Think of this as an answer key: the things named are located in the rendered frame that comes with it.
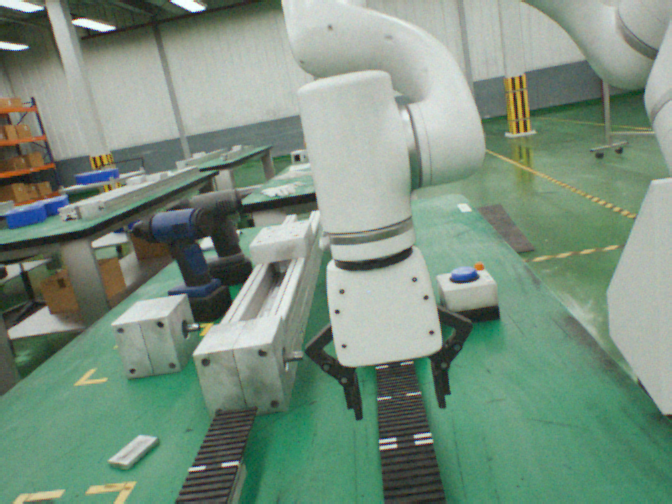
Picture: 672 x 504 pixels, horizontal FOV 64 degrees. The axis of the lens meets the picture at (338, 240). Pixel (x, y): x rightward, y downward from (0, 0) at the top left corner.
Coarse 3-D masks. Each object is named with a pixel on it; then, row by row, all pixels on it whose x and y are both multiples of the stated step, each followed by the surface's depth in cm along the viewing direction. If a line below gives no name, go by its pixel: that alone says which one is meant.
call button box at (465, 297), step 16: (480, 272) 85; (448, 288) 81; (464, 288) 80; (480, 288) 80; (496, 288) 80; (448, 304) 80; (464, 304) 80; (480, 304) 80; (496, 304) 80; (480, 320) 81
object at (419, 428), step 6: (396, 426) 53; (402, 426) 53; (408, 426) 53; (414, 426) 53; (420, 426) 53; (426, 426) 53; (384, 432) 53; (390, 432) 53; (396, 432) 52; (402, 432) 52; (408, 432) 52; (414, 432) 52; (420, 432) 52; (426, 432) 52; (384, 438) 52; (390, 438) 52
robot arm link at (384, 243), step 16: (400, 224) 46; (320, 240) 49; (336, 240) 47; (352, 240) 46; (368, 240) 46; (384, 240) 46; (400, 240) 47; (336, 256) 48; (352, 256) 47; (368, 256) 46; (384, 256) 47
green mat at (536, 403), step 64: (448, 256) 116; (512, 256) 108; (320, 320) 94; (512, 320) 80; (576, 320) 76; (64, 384) 87; (128, 384) 83; (192, 384) 79; (320, 384) 72; (512, 384) 63; (576, 384) 61; (0, 448) 71; (64, 448) 68; (192, 448) 63; (256, 448) 60; (320, 448) 58; (448, 448) 54; (512, 448) 52; (576, 448) 51; (640, 448) 49
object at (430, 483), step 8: (408, 480) 46; (416, 480) 45; (424, 480) 45; (432, 480) 45; (440, 480) 45; (384, 488) 45; (392, 488) 45; (400, 488) 45; (408, 488) 45; (416, 488) 45; (424, 488) 44; (432, 488) 44; (440, 488) 44; (384, 496) 44; (392, 496) 44; (400, 496) 44; (408, 496) 44
